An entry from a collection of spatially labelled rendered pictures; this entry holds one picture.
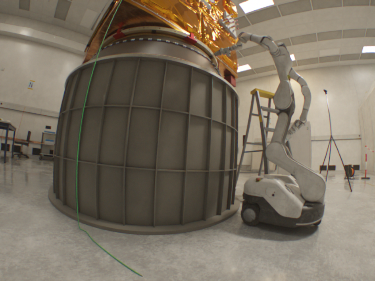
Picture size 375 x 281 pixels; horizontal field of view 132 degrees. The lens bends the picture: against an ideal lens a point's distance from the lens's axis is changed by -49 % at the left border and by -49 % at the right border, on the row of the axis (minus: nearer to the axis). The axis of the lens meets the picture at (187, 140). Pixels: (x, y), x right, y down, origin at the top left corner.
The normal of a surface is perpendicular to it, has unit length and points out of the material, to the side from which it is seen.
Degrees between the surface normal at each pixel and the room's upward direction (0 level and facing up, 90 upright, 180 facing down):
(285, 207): 90
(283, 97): 91
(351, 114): 90
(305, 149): 90
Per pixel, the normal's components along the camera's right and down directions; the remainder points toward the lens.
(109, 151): 0.03, -0.11
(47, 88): 0.74, -0.04
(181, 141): 0.44, -0.07
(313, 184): -0.74, -0.12
